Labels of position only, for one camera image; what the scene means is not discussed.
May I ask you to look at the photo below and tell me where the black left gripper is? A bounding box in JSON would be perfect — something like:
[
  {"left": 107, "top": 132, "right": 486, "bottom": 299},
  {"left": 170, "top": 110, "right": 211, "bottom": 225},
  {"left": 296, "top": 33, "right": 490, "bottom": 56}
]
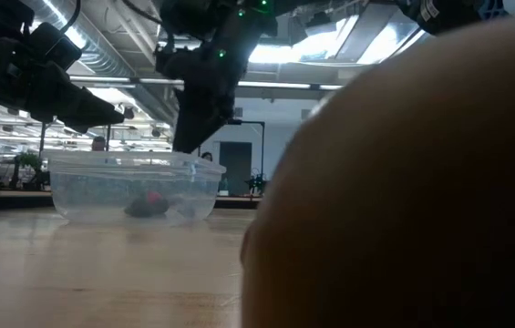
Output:
[{"left": 0, "top": 38, "right": 125, "bottom": 135}]

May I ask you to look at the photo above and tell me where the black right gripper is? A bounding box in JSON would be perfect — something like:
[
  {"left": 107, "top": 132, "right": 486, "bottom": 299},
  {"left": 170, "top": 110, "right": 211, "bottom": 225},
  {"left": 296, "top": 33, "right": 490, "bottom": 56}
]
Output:
[{"left": 155, "top": 43, "right": 247, "bottom": 154}]

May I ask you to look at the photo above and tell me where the small red strawberry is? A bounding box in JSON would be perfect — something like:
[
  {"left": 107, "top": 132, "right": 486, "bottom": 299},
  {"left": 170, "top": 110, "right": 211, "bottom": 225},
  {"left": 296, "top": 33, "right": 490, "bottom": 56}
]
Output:
[{"left": 123, "top": 190, "right": 170, "bottom": 219}]

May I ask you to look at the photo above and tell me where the brown kiwi fruit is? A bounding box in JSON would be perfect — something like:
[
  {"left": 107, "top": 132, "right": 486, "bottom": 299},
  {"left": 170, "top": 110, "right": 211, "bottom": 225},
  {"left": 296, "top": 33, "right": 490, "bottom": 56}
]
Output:
[{"left": 240, "top": 8, "right": 515, "bottom": 328}]

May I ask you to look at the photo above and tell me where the clear plastic tupperware container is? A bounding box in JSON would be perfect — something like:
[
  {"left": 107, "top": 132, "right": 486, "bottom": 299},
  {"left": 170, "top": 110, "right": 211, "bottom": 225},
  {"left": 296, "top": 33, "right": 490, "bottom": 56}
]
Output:
[{"left": 43, "top": 149, "right": 227, "bottom": 225}]

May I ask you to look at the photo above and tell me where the small green potted tree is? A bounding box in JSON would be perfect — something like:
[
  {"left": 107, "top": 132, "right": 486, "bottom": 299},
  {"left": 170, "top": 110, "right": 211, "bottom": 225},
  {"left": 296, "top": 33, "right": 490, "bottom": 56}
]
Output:
[{"left": 10, "top": 152, "right": 46, "bottom": 190}]

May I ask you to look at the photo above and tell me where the long dark wooden table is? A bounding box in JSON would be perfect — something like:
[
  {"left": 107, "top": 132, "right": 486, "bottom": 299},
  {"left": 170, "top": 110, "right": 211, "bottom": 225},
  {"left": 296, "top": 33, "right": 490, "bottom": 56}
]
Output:
[
  {"left": 213, "top": 194, "right": 263, "bottom": 210},
  {"left": 0, "top": 189, "right": 56, "bottom": 211}
]

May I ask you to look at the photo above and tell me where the long ceiling light strip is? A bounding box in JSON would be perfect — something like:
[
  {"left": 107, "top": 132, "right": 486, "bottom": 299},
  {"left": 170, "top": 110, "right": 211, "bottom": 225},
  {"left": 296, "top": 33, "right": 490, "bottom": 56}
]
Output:
[{"left": 67, "top": 75, "right": 345, "bottom": 91}]

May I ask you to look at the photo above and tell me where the silver ceiling air duct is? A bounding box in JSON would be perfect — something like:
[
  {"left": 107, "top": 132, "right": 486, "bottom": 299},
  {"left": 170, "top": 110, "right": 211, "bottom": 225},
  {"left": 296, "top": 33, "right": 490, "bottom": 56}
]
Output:
[{"left": 24, "top": 0, "right": 180, "bottom": 127}]

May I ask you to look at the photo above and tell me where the black robot station frame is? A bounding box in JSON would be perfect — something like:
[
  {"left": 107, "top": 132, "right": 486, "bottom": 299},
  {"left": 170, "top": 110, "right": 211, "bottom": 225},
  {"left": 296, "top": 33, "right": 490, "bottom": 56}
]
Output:
[{"left": 227, "top": 118, "right": 266, "bottom": 197}]

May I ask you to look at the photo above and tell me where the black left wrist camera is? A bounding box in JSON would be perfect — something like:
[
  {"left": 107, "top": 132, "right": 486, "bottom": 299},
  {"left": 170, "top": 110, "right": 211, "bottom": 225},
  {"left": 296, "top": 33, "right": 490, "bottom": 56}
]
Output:
[{"left": 28, "top": 21, "right": 84, "bottom": 72}]

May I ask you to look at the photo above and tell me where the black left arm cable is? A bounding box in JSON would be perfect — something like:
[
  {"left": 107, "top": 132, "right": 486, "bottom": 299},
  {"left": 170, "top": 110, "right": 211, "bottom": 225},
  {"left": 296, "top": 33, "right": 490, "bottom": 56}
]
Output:
[{"left": 58, "top": 0, "right": 81, "bottom": 36}]

